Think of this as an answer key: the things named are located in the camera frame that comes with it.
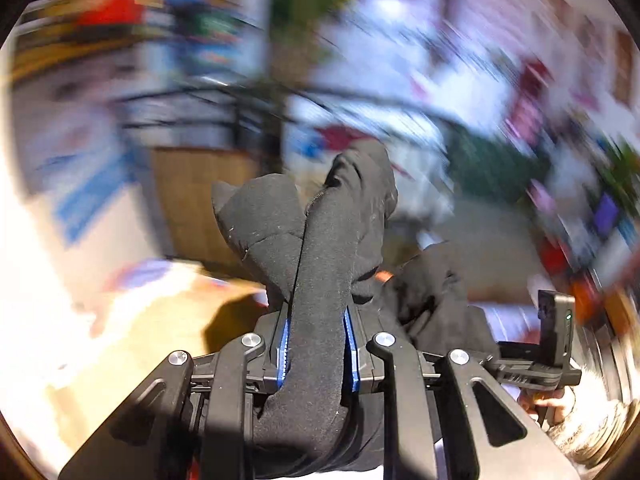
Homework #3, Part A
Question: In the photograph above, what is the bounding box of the black puffer jacket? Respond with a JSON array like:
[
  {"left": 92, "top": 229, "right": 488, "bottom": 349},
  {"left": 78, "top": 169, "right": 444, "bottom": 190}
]
[{"left": 212, "top": 139, "right": 497, "bottom": 479}]

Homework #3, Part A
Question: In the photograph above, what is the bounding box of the person's right hand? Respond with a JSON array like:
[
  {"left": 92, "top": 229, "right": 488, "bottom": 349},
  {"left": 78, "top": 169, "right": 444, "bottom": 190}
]
[{"left": 518, "top": 387, "right": 576, "bottom": 426}]

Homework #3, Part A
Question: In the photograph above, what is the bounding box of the beige patterned right sleeve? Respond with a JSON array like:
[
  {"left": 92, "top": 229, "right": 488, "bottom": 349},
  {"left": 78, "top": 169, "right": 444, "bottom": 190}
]
[{"left": 547, "top": 398, "right": 639, "bottom": 469}]

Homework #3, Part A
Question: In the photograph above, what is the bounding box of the brown cardboard box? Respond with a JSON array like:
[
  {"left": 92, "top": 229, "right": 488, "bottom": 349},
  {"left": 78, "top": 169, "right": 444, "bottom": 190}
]
[{"left": 90, "top": 259, "right": 268, "bottom": 359}]

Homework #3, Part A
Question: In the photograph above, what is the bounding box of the red box on shelf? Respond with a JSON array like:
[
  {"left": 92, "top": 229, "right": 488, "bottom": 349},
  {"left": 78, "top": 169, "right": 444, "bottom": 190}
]
[{"left": 76, "top": 0, "right": 143, "bottom": 26}]

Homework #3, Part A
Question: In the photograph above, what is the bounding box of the tall green banana plant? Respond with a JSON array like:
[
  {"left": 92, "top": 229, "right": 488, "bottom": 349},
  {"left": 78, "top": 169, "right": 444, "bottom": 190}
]
[{"left": 262, "top": 0, "right": 350, "bottom": 172}]

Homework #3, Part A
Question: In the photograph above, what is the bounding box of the black metal bed frame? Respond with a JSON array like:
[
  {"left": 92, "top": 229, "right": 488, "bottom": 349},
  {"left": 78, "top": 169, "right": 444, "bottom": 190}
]
[{"left": 117, "top": 81, "right": 452, "bottom": 261}]

